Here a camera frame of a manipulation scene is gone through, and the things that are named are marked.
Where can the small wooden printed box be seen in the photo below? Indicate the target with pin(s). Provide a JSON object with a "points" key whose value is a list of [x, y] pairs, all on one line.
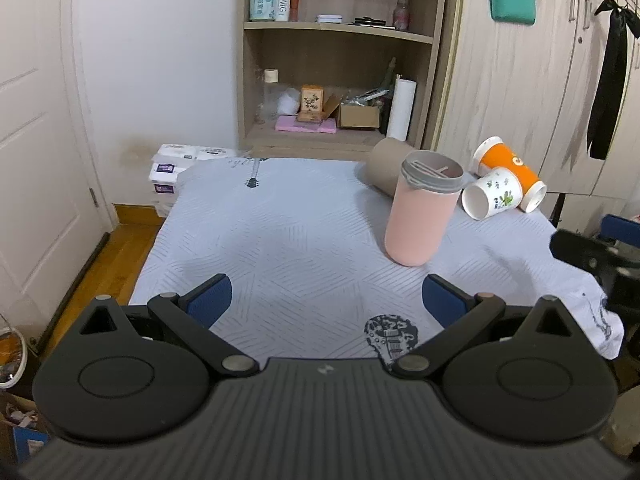
{"points": [[312, 102]]}

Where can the teal round jar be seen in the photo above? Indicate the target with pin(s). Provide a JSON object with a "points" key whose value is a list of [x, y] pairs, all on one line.
{"points": [[262, 5]]}

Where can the pink flat box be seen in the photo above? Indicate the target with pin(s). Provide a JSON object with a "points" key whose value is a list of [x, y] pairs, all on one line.
{"points": [[305, 125]]}

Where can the black hanging ribbon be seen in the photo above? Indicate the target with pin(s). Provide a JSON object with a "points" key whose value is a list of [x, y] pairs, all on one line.
{"points": [[610, 75]]}

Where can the wooden shelf unit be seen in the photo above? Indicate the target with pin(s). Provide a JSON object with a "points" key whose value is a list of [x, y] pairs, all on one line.
{"points": [[345, 55]]}

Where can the white floral paper cup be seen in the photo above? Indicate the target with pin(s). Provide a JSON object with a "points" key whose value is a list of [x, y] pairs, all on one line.
{"points": [[495, 192]]}

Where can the black pens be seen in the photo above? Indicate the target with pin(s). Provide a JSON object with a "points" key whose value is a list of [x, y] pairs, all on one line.
{"points": [[369, 21]]}

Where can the white paper towel roll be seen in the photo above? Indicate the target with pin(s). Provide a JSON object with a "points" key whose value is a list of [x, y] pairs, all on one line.
{"points": [[401, 110]]}

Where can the orange paper cup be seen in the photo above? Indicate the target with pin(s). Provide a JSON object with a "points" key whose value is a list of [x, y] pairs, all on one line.
{"points": [[505, 160]]}

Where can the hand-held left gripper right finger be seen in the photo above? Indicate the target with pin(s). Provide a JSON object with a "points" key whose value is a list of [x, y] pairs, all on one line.
{"points": [[440, 301]]}

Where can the pink plastic bottle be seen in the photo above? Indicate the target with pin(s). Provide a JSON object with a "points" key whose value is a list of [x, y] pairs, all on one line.
{"points": [[401, 15]]}

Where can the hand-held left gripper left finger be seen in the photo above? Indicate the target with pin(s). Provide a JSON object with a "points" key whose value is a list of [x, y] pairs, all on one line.
{"points": [[212, 301]]}

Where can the white door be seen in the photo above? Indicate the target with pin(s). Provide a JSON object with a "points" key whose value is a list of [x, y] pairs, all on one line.
{"points": [[40, 135]]}

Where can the white printed bed sheet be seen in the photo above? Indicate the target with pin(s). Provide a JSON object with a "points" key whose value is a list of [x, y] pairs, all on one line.
{"points": [[300, 240]]}

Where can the glass bottle with cream lid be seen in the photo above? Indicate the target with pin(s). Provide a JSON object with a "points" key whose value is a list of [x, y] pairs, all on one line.
{"points": [[270, 95]]}

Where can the brown cardboard cup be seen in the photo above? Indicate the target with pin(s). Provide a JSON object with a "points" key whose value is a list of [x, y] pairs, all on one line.
{"points": [[382, 162]]}

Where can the open cardboard box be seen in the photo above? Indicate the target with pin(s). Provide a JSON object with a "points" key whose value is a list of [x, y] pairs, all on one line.
{"points": [[359, 116]]}

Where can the cardboard box with clutter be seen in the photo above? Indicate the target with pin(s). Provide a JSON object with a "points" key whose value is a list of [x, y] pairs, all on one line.
{"points": [[22, 425]]}

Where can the white round basket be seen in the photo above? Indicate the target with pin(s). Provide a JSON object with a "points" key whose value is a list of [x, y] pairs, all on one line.
{"points": [[12, 355]]}

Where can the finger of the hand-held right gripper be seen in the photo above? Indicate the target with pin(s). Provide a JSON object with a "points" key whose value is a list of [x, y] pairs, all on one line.
{"points": [[622, 230], [580, 249]]}

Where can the small red bottle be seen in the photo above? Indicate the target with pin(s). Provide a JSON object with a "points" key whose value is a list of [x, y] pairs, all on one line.
{"points": [[295, 7]]}

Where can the white plastic bag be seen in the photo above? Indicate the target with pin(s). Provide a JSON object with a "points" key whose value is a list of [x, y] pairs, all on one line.
{"points": [[288, 102]]}

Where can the stack of tissue packs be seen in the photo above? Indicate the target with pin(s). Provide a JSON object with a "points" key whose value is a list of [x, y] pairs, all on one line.
{"points": [[167, 170]]}

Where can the pink cup with grey lid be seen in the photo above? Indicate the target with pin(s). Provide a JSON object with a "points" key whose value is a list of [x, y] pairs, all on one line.
{"points": [[417, 215]]}

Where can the dark glass bottle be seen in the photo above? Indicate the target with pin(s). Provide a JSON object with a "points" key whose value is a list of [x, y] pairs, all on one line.
{"points": [[389, 95]]}

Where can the wooden wardrobe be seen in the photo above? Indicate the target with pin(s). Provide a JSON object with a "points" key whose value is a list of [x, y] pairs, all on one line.
{"points": [[525, 85]]}

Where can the black door draught strip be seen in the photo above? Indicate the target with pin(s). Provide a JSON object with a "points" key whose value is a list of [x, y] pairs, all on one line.
{"points": [[75, 290]]}

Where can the flat white tin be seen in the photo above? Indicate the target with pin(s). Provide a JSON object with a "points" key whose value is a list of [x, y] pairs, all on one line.
{"points": [[329, 18]]}

